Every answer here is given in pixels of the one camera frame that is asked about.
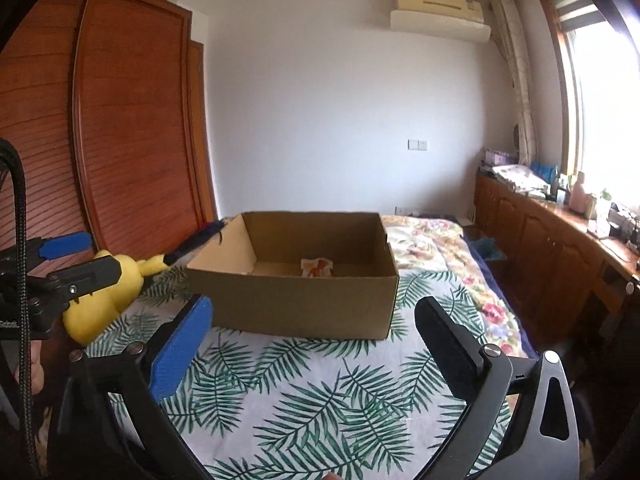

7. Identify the white wall switch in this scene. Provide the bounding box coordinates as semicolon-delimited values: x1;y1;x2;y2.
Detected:
407;139;428;152

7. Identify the person's left hand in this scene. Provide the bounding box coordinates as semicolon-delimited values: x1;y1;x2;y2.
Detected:
13;340;48;399

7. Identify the patterned curtain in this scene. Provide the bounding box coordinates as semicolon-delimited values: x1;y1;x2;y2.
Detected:
490;0;537;166

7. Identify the pink bottle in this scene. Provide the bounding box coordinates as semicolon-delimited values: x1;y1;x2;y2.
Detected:
568;171;588;216

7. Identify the yellow plush toy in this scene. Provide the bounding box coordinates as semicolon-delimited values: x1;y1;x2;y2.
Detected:
63;254;168;347

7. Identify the leaf print bed sheet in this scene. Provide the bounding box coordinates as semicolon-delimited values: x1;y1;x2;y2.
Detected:
84;263;516;480

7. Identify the black braided cable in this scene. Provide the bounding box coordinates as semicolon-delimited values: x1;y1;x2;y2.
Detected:
0;138;42;480

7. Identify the brown cardboard box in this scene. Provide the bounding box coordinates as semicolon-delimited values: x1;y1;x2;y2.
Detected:
186;211;399;340

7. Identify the wooden wardrobe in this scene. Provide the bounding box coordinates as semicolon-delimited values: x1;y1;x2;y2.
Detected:
1;0;217;274

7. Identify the red white snack pouch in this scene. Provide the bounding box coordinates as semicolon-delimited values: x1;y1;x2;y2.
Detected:
300;258;333;278

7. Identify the wooden sideboard cabinet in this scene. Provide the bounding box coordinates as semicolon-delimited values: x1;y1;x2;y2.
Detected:
473;172;639;350

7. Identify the stack of papers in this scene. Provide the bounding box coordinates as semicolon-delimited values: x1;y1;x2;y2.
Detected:
491;165;550;195

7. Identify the wall air conditioner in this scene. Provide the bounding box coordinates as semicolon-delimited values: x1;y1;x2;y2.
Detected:
390;0;491;44

